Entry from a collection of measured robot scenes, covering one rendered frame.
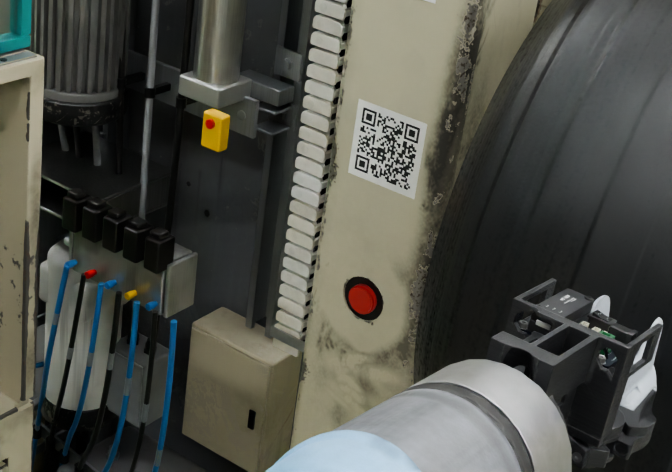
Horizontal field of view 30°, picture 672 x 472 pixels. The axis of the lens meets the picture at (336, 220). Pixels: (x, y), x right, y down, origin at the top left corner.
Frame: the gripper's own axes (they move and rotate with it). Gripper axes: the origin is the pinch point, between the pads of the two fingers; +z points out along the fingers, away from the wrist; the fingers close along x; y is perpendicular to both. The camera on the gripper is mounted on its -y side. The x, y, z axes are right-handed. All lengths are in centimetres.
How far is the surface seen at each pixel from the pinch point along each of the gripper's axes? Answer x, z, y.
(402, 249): 30.0, 23.5, -8.5
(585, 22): 12.9, 9.6, 19.0
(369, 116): 35.7, 22.0, 3.0
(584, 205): 6.9, 2.8, 8.4
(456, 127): 27.0, 22.4, 4.8
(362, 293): 33.2, 23.7, -14.5
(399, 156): 31.9, 22.3, 0.3
